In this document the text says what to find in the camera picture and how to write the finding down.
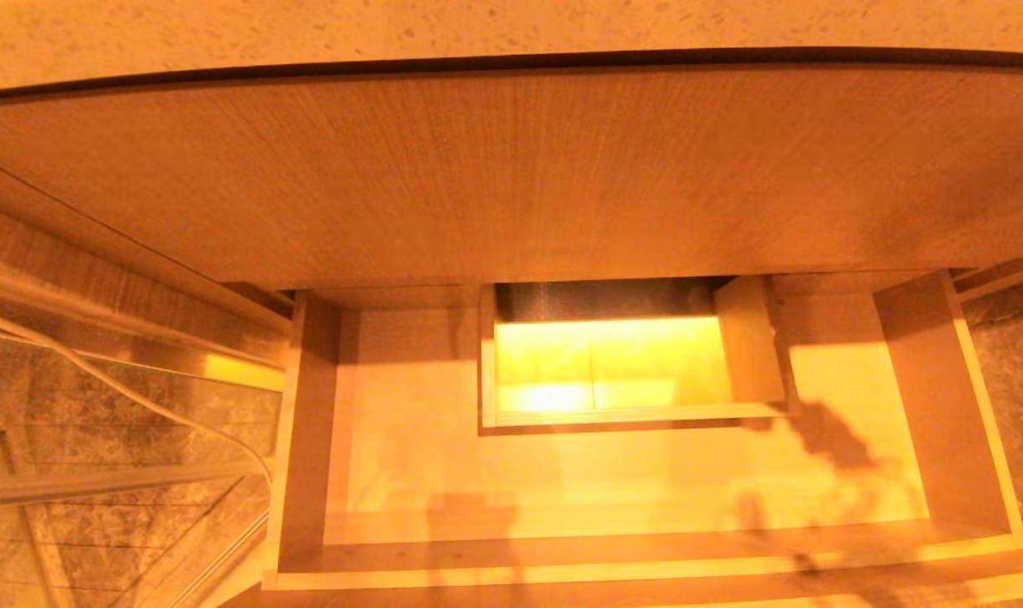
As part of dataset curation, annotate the wooden drawer with cutout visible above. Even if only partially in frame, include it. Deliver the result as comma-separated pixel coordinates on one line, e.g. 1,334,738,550
262,269,1023,608

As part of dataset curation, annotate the wooden vanity cabinet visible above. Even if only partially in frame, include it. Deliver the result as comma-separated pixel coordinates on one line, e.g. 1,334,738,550
0,52,1023,337

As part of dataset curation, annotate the thin white cable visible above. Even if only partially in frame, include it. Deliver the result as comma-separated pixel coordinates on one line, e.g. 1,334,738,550
0,302,274,484

